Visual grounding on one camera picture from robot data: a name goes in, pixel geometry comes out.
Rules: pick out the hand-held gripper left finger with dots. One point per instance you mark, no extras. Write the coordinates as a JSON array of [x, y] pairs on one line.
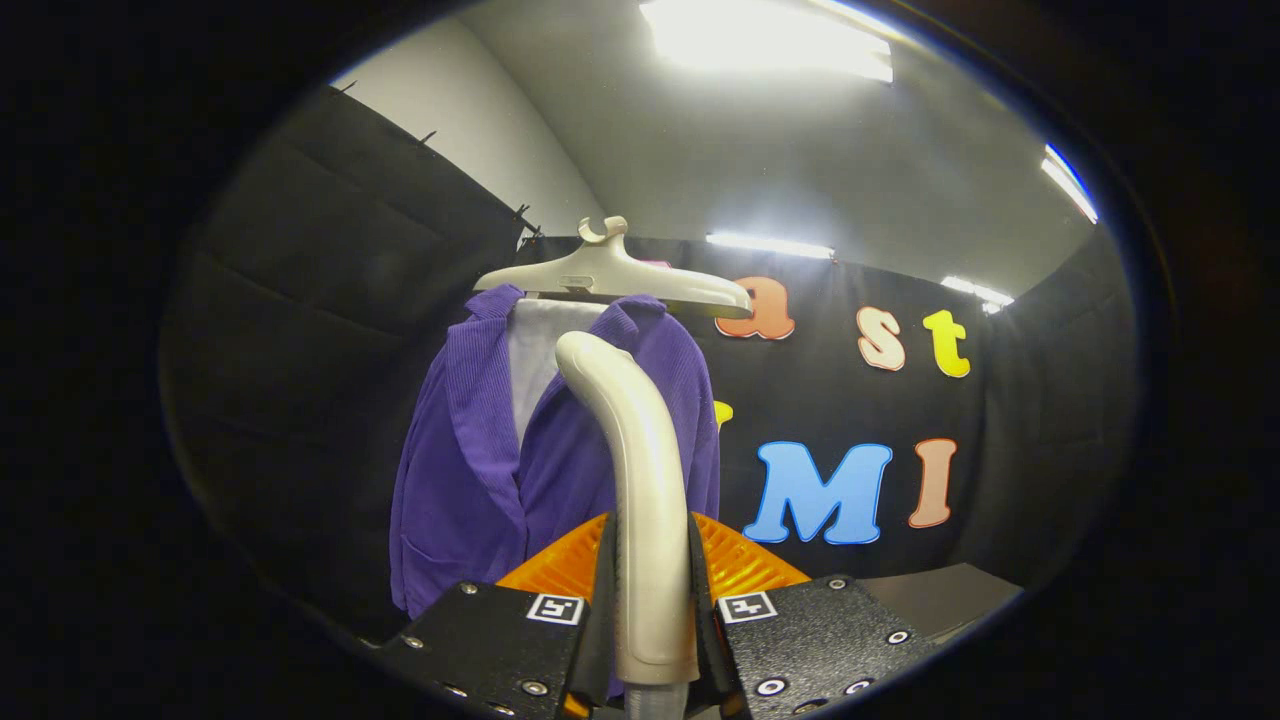
[[602, 630]]

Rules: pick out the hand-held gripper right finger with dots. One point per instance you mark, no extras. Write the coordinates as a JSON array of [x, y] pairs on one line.
[[705, 630]]

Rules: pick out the white garment steamer head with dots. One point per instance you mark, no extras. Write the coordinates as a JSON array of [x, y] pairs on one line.
[[650, 500]]

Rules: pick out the purple jacket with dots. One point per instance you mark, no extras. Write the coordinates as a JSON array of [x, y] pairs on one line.
[[470, 480]]

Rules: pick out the white padded garment form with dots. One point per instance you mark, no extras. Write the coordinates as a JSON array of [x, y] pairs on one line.
[[535, 350]]

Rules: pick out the white clothes hanger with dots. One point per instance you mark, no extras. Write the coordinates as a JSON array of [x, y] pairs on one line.
[[610, 275]]

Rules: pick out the grey cabinet with dark top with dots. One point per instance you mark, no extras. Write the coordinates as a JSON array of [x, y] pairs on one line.
[[940, 600]]

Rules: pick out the long ceiling strip light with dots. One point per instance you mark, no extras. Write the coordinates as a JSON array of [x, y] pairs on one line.
[[770, 245]]

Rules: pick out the small square ceiling light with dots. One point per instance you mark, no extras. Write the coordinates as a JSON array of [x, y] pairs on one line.
[[1070, 185]]

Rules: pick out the large ceiling light panel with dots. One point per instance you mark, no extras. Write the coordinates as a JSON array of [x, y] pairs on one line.
[[760, 40]]

